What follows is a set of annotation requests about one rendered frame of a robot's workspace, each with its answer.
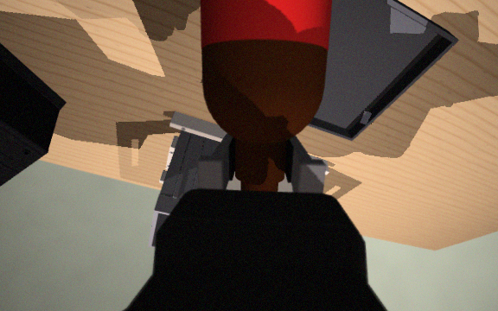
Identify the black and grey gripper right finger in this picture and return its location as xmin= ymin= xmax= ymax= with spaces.
xmin=284 ymin=136 xmax=327 ymax=194

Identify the brown bottle with red label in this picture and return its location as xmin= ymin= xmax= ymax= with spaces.
xmin=201 ymin=0 xmax=332 ymax=192

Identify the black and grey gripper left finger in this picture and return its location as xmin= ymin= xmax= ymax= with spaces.
xmin=197 ymin=133 xmax=235 ymax=189

